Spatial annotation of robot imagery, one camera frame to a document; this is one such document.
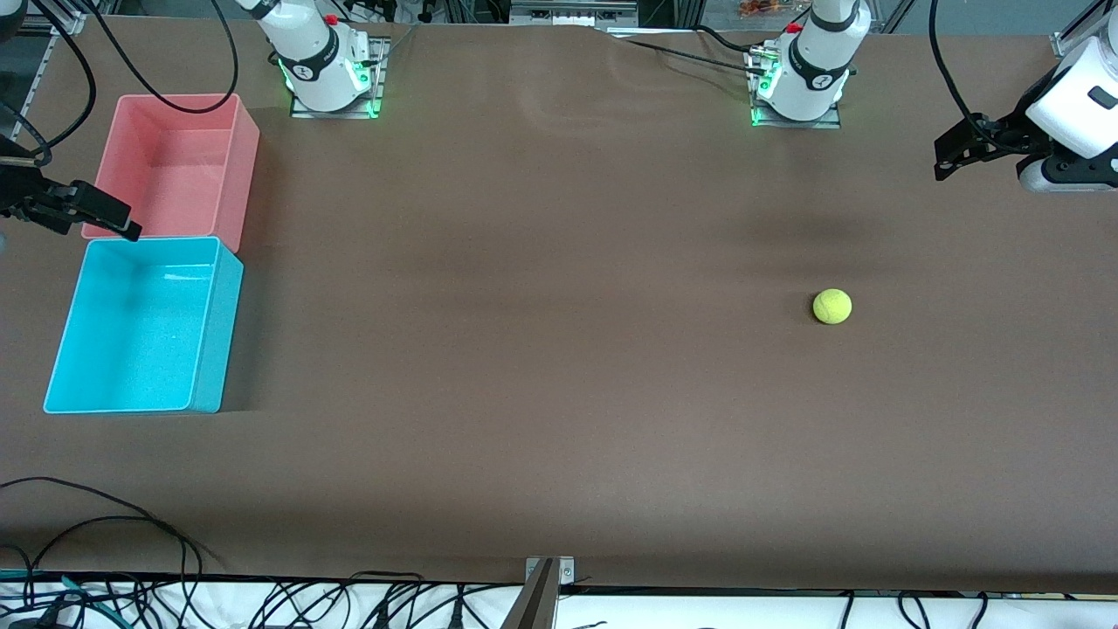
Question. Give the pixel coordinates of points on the aluminium frame rack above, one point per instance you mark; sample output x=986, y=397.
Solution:
x=572, y=12

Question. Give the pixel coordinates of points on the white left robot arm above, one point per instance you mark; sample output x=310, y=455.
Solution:
x=817, y=70

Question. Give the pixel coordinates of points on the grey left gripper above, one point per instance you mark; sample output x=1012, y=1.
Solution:
x=1001, y=134

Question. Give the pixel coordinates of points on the brown table cover sheet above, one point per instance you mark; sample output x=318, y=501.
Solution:
x=559, y=367

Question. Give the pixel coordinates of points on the yellow-green tennis ball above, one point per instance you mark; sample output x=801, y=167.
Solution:
x=832, y=307

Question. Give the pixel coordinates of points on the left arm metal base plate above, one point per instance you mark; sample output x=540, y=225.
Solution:
x=825, y=122

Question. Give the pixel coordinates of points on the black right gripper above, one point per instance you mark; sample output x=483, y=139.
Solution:
x=19, y=190

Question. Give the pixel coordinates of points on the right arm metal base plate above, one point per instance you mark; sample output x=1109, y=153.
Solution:
x=377, y=87

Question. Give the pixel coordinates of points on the blue plastic bin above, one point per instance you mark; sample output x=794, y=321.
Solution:
x=144, y=349

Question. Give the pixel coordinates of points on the aluminium profile bar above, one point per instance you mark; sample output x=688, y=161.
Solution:
x=1079, y=39
x=61, y=19

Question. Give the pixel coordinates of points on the orange background objects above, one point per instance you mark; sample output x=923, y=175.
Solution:
x=762, y=8

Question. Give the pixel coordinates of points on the small metal table bracket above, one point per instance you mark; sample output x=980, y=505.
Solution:
x=566, y=570

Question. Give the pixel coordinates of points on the pink plastic bin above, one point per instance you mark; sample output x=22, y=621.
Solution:
x=183, y=166

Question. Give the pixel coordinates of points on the grey metal pole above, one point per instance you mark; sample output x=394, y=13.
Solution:
x=534, y=603

